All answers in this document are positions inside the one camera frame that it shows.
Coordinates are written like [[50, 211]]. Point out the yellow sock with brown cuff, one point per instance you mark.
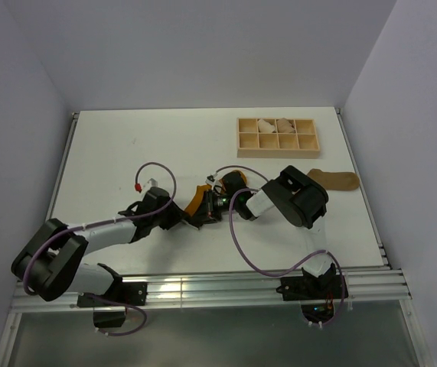
[[194, 208]]

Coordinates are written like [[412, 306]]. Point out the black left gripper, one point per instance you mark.
[[176, 215]]

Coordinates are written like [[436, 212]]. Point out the wooden compartment tray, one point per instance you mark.
[[304, 144]]

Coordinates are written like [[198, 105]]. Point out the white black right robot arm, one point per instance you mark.
[[300, 200]]

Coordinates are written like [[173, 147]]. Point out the rolled beige sock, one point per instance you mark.
[[285, 126]]

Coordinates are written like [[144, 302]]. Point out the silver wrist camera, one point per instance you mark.
[[212, 180], [149, 184]]

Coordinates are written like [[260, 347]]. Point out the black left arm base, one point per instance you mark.
[[112, 309]]

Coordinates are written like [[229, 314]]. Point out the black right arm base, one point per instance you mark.
[[320, 297]]

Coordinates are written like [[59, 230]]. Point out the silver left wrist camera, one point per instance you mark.
[[149, 184]]

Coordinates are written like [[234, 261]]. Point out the rolled cream sock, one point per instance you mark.
[[265, 126]]

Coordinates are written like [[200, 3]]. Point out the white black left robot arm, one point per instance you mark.
[[52, 261]]

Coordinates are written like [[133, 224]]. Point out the aluminium rail frame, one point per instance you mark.
[[378, 326]]

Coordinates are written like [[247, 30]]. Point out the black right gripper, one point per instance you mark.
[[217, 216]]

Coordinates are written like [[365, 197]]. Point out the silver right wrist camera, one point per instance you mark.
[[212, 180]]

